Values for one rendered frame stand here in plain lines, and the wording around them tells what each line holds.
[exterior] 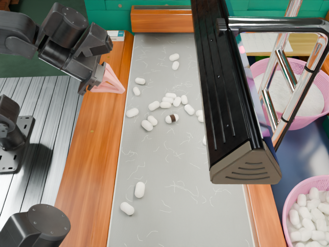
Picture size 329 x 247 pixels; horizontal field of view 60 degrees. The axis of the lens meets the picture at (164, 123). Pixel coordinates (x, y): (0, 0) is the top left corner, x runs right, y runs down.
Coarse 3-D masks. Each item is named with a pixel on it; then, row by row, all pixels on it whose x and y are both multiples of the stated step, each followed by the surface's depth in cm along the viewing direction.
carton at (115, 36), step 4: (108, 32) 100; (112, 32) 100; (116, 32) 100; (120, 32) 100; (112, 36) 99; (116, 36) 99; (120, 36) 99; (112, 40) 100; (116, 40) 100; (120, 40) 100
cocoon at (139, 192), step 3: (138, 183) 65; (141, 183) 65; (138, 186) 64; (141, 186) 64; (144, 186) 65; (135, 189) 64; (138, 189) 64; (141, 189) 64; (135, 192) 64; (138, 192) 63; (141, 192) 63; (135, 195) 64; (138, 195) 63; (141, 195) 63
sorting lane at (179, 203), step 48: (144, 48) 102; (192, 48) 102; (144, 96) 86; (192, 96) 86; (144, 144) 74; (192, 144) 74; (144, 192) 65; (192, 192) 65; (240, 192) 65; (144, 240) 58; (192, 240) 58; (240, 240) 58
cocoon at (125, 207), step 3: (123, 204) 62; (126, 204) 62; (120, 207) 62; (123, 207) 61; (126, 207) 61; (129, 207) 61; (132, 207) 61; (123, 210) 61; (126, 210) 61; (129, 210) 61; (132, 210) 61; (126, 213) 61; (129, 213) 61; (132, 213) 61
